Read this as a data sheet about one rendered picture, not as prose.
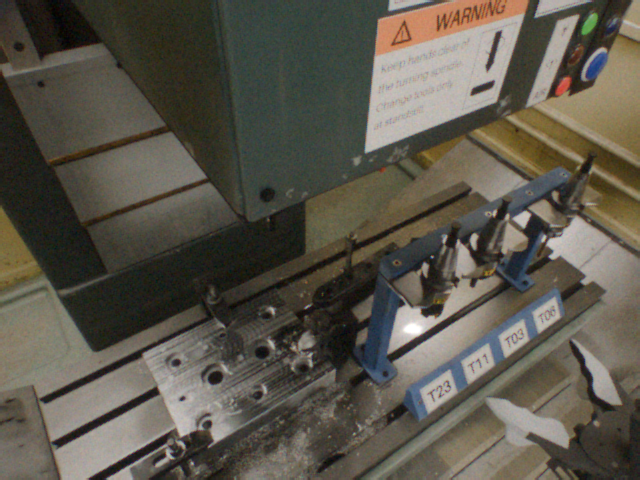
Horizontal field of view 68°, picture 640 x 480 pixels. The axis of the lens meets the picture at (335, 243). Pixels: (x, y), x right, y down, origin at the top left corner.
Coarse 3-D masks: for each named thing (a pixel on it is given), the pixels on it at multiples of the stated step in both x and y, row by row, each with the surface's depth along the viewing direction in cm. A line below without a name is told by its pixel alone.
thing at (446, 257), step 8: (440, 248) 72; (448, 248) 71; (456, 248) 71; (440, 256) 72; (448, 256) 72; (456, 256) 72; (432, 264) 75; (440, 264) 73; (448, 264) 73; (456, 264) 74; (432, 272) 75; (440, 272) 74; (448, 272) 74; (440, 280) 75; (448, 280) 75
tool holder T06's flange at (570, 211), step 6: (552, 192) 91; (552, 198) 90; (552, 204) 91; (558, 204) 89; (564, 204) 89; (582, 204) 89; (564, 210) 88; (570, 210) 88; (576, 210) 88; (570, 216) 89
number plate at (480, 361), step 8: (488, 344) 99; (480, 352) 98; (488, 352) 99; (464, 360) 96; (472, 360) 97; (480, 360) 98; (488, 360) 99; (464, 368) 96; (472, 368) 97; (480, 368) 98; (488, 368) 99; (472, 376) 97
